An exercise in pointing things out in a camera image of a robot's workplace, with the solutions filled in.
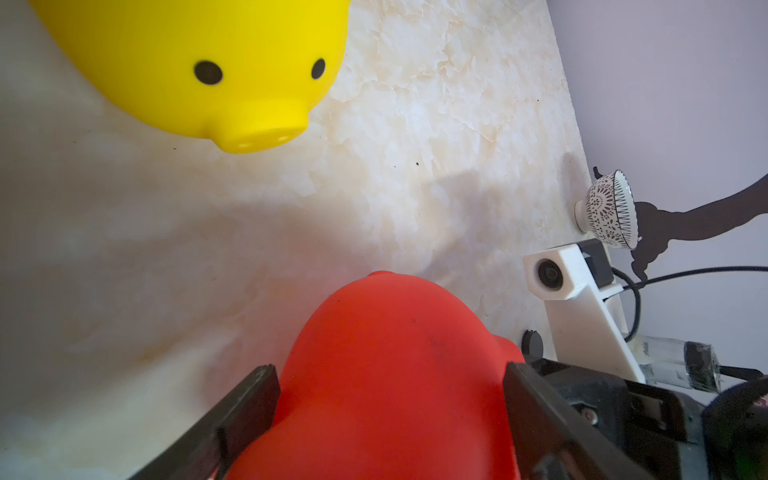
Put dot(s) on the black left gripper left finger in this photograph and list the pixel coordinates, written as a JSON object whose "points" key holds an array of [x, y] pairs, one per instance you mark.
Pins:
{"points": [[210, 447]]}

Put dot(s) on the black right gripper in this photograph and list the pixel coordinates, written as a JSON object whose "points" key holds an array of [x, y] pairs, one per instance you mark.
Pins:
{"points": [[668, 433]]}

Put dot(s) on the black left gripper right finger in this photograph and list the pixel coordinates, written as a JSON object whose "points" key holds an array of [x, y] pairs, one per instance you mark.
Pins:
{"points": [[551, 440]]}

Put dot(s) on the red piggy bank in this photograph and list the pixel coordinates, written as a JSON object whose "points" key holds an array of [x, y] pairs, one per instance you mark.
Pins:
{"points": [[392, 377]]}

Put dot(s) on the yellow piggy bank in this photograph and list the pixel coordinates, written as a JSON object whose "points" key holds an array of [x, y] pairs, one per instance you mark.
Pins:
{"points": [[243, 74]]}

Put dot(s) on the white sink strainer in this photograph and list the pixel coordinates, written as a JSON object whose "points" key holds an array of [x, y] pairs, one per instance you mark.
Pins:
{"points": [[608, 211]]}

